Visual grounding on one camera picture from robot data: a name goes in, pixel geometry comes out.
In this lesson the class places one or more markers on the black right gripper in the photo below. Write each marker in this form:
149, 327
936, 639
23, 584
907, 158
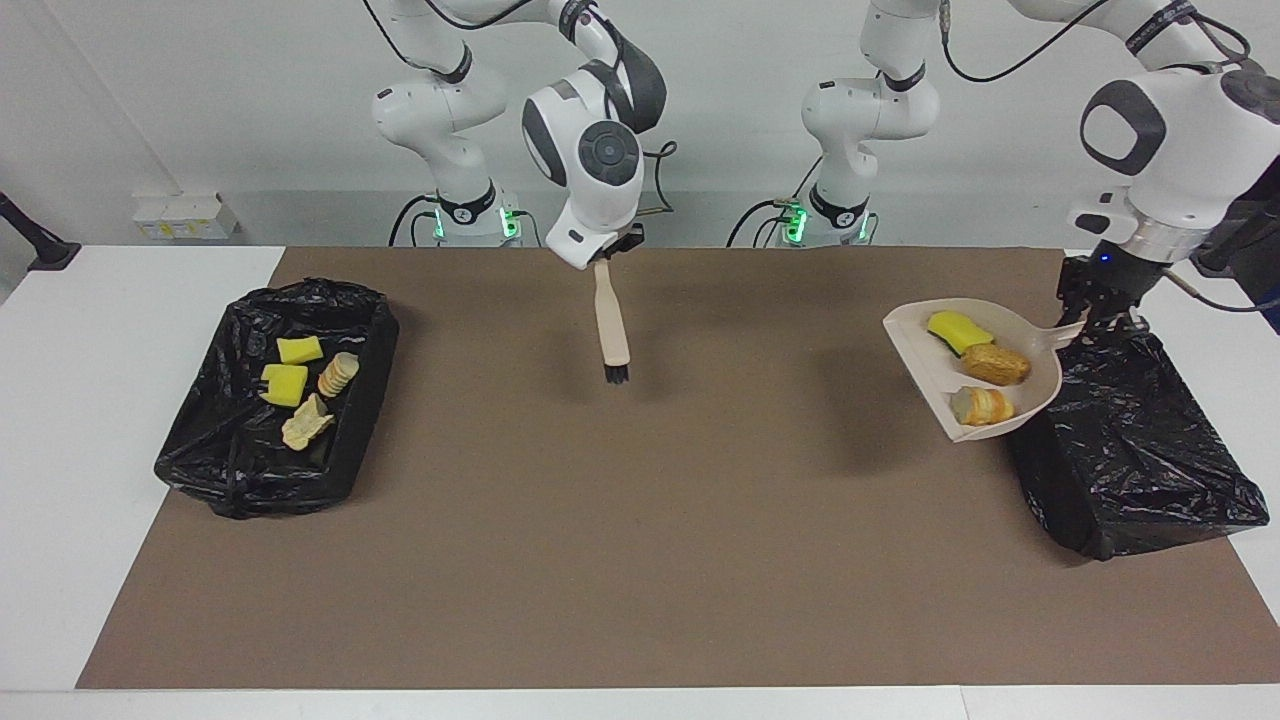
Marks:
618, 247

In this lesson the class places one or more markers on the beige plastic dustpan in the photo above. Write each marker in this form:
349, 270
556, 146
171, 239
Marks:
922, 367

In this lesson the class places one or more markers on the beige brush with black bristles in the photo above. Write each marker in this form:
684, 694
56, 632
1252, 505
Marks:
611, 320

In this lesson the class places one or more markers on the white power strip box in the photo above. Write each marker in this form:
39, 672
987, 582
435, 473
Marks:
185, 215

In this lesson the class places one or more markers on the striped toy croissant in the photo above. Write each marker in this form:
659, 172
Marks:
338, 375
985, 405

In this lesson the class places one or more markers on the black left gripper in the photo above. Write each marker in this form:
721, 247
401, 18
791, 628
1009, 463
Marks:
1110, 275

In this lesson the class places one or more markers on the black stand foot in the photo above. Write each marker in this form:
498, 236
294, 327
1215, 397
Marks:
40, 248
1215, 262

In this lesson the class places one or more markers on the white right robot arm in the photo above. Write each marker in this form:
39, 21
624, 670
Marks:
590, 150

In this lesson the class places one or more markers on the large yellow sponge piece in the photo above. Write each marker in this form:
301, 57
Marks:
285, 385

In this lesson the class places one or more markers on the pale toy toast piece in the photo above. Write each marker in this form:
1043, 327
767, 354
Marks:
305, 422

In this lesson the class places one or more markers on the bin lined with black bag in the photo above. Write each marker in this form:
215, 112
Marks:
230, 460
1150, 460

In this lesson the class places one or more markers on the brown toy bread roll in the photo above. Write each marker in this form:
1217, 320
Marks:
998, 365

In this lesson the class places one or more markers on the small yellow sponge piece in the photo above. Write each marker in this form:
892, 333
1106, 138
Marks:
300, 350
958, 332

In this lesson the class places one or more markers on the dark background equipment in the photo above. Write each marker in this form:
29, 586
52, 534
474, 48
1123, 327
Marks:
1262, 265

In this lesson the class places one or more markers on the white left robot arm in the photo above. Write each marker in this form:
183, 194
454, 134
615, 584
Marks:
1190, 130

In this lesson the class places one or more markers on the brown table mat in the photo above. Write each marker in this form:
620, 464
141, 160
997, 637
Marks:
640, 600

